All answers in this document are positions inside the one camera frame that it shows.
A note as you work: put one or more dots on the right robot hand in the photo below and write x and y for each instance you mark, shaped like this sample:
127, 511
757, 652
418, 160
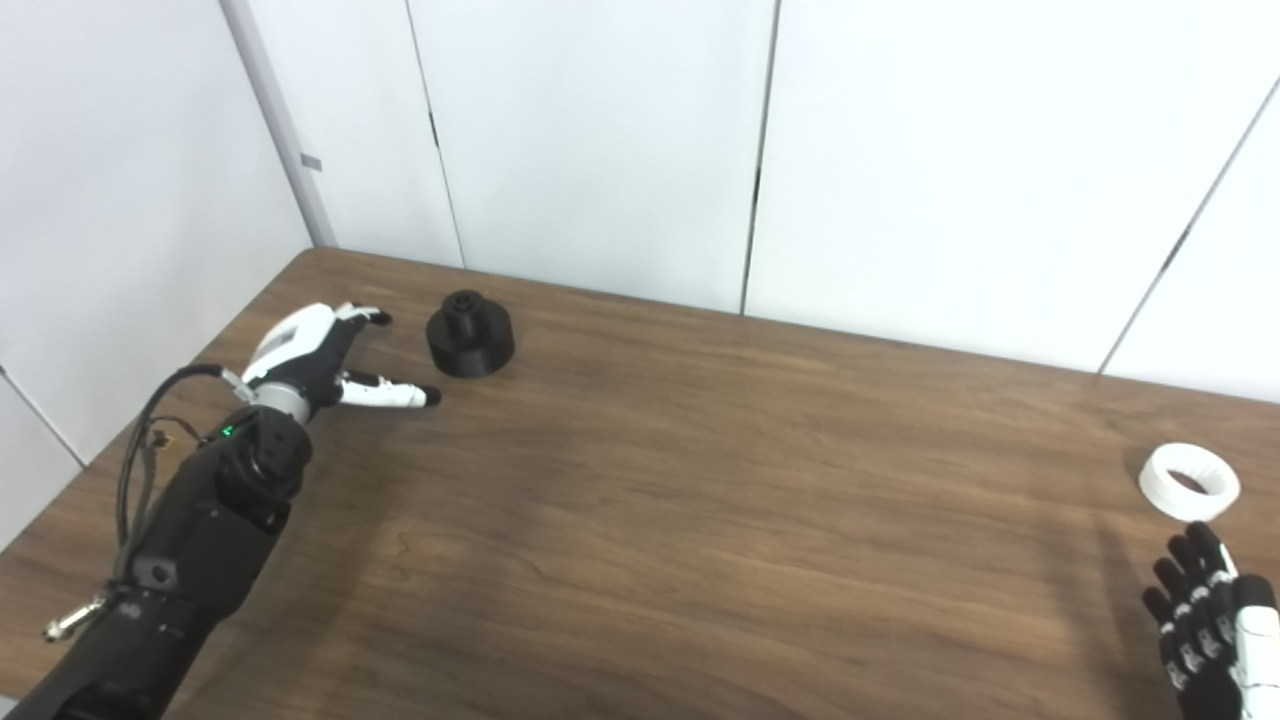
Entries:
1215, 650

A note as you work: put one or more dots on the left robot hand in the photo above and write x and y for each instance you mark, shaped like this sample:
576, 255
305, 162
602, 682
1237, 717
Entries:
295, 335

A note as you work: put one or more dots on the round black plastic part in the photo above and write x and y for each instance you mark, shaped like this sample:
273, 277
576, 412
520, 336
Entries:
470, 345

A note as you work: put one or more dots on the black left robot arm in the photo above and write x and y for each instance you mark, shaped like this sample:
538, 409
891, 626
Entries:
200, 550

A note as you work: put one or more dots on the gray wall corner post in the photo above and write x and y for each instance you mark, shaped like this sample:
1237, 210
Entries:
280, 130

